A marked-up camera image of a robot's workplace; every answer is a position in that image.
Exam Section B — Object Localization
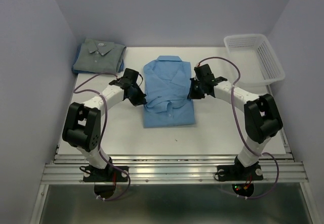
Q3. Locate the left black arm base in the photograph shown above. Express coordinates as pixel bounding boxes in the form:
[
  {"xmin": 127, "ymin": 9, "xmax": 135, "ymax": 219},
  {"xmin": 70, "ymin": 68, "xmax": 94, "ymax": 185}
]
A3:
[{"xmin": 79, "ymin": 165, "xmax": 128, "ymax": 183}]

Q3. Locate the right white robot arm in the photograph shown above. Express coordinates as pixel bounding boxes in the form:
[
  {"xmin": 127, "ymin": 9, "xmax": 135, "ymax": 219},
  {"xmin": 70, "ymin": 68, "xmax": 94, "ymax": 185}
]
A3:
[{"xmin": 188, "ymin": 64, "xmax": 283, "ymax": 178}]

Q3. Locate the white plastic basket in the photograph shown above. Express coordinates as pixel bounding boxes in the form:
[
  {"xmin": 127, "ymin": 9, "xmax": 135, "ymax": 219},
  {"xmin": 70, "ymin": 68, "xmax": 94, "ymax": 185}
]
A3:
[{"xmin": 224, "ymin": 34, "xmax": 286, "ymax": 87}]

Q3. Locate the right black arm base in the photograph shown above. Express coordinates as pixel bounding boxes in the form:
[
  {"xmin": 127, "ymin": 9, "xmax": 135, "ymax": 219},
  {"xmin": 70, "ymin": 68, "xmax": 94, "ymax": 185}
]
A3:
[{"xmin": 214, "ymin": 164, "xmax": 264, "ymax": 183}]

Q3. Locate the light blue long sleeve shirt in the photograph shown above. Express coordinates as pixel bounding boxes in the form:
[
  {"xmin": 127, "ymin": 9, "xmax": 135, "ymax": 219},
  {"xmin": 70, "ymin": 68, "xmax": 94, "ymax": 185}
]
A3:
[{"xmin": 143, "ymin": 56, "xmax": 195, "ymax": 128}]

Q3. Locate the folded grey shirt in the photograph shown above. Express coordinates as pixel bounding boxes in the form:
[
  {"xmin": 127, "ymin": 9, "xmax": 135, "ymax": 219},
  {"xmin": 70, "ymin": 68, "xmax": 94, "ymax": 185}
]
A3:
[{"xmin": 74, "ymin": 38, "xmax": 127, "ymax": 74}]

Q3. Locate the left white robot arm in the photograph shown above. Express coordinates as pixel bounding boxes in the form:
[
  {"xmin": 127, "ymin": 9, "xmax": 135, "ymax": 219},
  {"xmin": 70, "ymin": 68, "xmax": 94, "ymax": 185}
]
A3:
[{"xmin": 62, "ymin": 68, "xmax": 146, "ymax": 181}]

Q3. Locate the aluminium rail frame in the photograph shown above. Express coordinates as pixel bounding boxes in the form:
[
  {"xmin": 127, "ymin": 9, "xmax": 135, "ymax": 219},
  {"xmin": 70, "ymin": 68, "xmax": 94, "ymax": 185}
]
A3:
[{"xmin": 30, "ymin": 98, "xmax": 323, "ymax": 223}]

